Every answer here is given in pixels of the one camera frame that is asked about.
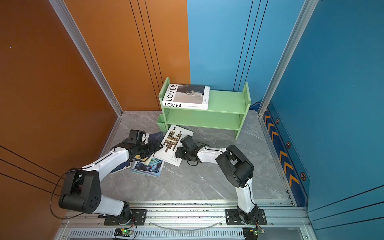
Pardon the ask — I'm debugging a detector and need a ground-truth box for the white book with brown pattern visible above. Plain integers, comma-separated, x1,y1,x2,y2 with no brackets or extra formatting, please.
154,125,194,167

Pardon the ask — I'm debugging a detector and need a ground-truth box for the LOVER black white book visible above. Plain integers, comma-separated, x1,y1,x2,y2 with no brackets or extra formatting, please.
162,84,210,110

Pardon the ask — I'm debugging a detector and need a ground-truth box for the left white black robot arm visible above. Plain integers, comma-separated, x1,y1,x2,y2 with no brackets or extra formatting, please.
58,130,163,225

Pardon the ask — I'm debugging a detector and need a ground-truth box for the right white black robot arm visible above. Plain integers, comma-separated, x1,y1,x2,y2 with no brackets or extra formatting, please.
176,136,267,226

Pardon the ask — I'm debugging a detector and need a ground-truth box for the navy blue book upper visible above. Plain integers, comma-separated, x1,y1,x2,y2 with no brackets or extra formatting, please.
148,132,164,143

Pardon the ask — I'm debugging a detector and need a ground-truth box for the navy book with yellow label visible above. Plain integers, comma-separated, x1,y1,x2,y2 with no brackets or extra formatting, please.
133,154,151,163

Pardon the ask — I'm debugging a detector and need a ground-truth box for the colourful teal magazine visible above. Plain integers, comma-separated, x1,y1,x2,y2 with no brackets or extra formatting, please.
131,158,165,178

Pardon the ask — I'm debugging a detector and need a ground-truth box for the navy book far left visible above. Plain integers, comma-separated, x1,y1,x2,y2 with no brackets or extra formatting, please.
110,161,132,174

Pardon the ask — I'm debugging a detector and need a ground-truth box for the small green pen holder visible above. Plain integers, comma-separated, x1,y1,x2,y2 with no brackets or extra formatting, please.
157,114,168,132

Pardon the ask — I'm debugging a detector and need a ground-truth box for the green wooden two-tier shelf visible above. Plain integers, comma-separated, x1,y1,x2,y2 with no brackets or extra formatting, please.
162,83,252,140

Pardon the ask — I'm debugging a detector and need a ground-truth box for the left green circuit board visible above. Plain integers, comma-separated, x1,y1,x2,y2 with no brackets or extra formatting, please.
113,228,134,240

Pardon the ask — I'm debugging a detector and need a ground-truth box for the right circuit board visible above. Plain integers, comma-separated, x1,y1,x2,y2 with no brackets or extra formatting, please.
243,228,265,240

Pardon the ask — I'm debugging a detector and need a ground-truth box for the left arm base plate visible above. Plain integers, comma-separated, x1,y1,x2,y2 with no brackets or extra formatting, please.
104,209,147,227

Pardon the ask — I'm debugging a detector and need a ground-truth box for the aluminium rail frame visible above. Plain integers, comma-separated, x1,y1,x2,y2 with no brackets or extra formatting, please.
55,199,316,240

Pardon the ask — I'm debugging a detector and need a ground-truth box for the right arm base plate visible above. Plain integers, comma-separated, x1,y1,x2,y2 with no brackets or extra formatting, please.
225,207,268,226

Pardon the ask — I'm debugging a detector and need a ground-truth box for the left aluminium corner post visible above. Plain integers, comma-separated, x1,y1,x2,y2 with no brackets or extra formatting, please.
49,0,123,117

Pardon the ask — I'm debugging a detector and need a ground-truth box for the aluminium corner post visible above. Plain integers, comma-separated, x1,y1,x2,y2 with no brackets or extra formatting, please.
49,0,123,117
258,0,319,117

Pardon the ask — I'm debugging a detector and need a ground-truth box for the right aluminium corner post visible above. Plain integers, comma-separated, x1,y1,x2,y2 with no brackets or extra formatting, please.
258,0,319,117

